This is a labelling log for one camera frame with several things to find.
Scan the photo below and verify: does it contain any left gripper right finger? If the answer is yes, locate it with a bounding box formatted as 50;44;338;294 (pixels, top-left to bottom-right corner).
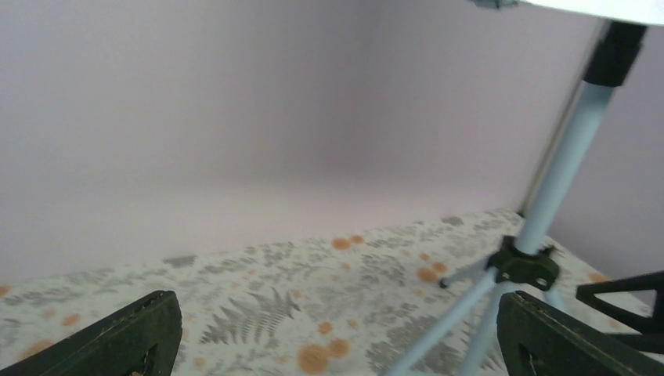
496;291;663;376

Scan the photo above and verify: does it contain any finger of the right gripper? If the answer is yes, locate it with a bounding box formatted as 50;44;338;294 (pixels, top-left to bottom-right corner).
576;270;664;356

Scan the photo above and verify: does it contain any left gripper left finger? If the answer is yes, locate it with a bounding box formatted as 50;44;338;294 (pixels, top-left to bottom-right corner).
1;291;182;375

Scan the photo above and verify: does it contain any light blue music stand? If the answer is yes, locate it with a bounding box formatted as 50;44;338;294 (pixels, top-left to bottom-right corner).
384;1;663;375

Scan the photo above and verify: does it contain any floral patterned table mat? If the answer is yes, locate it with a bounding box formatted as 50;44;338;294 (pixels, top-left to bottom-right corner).
0;208;655;376

